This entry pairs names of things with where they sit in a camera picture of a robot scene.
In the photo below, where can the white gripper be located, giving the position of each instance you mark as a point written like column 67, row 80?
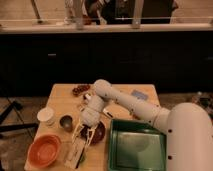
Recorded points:
column 90, row 116

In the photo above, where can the white board eraser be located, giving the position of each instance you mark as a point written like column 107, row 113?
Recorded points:
column 74, row 153

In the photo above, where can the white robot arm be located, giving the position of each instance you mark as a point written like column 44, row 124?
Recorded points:
column 187, row 126

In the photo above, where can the metal cup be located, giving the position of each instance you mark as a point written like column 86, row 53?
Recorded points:
column 66, row 123

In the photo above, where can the green plastic cup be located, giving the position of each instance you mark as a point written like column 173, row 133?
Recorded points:
column 83, row 157

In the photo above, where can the white cup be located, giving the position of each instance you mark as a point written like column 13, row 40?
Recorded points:
column 47, row 116

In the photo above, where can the dark brown plate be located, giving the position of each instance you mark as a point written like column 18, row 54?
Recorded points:
column 99, row 133

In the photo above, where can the small metal utensil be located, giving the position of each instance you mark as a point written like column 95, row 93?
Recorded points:
column 81, row 107

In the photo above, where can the wooden table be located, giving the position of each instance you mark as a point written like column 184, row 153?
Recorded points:
column 63, row 102

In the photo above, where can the orange bowl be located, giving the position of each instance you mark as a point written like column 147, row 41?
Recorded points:
column 44, row 151

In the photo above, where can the green plastic tray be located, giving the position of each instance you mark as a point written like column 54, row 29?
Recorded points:
column 135, row 146

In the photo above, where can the blue sponge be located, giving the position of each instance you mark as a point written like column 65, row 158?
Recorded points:
column 139, row 95

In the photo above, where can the black tripod stand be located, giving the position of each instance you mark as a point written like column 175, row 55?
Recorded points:
column 17, row 130

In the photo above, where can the person in background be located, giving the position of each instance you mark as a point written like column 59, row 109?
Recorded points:
column 122, row 11

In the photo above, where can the white handled brush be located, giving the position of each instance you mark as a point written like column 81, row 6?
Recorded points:
column 87, row 98

